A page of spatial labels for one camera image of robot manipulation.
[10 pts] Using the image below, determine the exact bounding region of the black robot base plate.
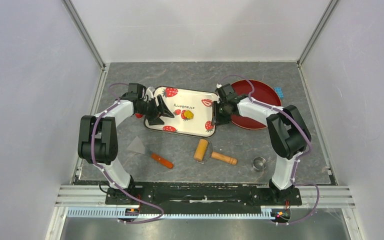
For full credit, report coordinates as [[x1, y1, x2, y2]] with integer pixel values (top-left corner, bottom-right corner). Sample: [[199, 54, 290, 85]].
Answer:
[[105, 181, 302, 215]]

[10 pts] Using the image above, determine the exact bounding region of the small blue plastic piece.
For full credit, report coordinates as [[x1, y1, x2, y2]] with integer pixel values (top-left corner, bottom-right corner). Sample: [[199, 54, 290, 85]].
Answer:
[[274, 87, 284, 99]]

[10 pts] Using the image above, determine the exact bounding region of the small red cap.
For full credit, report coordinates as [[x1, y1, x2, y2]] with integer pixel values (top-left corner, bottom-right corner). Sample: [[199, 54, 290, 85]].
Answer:
[[135, 113, 144, 119]]

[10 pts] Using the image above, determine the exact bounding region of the round metal cutter ring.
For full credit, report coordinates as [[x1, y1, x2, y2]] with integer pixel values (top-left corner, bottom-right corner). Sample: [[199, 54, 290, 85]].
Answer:
[[252, 156, 268, 172]]

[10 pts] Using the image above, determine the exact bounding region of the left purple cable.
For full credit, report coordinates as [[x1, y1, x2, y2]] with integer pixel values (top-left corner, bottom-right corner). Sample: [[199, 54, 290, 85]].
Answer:
[[90, 82, 165, 225]]

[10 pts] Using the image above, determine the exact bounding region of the aluminium frame rail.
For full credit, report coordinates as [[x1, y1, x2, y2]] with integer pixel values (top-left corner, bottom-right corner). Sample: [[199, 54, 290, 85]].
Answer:
[[55, 185, 356, 220]]

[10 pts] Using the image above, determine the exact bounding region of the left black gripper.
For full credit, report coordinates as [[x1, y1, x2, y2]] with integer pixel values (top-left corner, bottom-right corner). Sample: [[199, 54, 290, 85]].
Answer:
[[136, 94, 174, 126]]

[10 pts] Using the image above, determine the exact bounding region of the orange handled metal scraper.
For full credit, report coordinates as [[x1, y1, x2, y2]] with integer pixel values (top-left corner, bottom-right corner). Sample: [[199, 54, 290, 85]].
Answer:
[[127, 136, 174, 169]]

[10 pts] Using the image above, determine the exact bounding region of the round red plate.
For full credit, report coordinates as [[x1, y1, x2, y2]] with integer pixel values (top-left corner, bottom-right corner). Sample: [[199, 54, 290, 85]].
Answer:
[[231, 79, 282, 130]]

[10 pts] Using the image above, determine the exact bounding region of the wooden dough roller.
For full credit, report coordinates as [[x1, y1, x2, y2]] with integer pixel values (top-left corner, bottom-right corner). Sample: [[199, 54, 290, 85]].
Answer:
[[193, 138, 238, 166]]

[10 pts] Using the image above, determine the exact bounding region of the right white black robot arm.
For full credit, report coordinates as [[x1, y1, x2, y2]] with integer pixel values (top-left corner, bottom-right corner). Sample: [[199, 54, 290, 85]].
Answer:
[[211, 84, 311, 204]]

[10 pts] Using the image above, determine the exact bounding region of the white strawberry print tray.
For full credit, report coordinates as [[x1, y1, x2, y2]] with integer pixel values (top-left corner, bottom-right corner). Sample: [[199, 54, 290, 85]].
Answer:
[[144, 86, 219, 138]]

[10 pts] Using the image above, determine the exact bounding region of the yellow dough piece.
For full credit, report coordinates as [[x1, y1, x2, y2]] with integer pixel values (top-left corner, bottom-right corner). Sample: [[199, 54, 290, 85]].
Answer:
[[182, 110, 194, 120]]

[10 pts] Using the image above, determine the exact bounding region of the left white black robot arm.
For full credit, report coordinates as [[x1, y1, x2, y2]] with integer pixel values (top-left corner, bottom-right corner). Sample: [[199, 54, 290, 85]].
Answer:
[[77, 83, 175, 204]]

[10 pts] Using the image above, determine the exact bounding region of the purple cable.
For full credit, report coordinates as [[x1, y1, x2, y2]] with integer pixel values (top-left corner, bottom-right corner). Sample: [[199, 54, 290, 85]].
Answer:
[[90, 82, 165, 225], [217, 74, 321, 227]]

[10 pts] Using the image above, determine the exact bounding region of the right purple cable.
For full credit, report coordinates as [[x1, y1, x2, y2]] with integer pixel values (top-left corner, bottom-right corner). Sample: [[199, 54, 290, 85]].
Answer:
[[217, 74, 321, 227]]

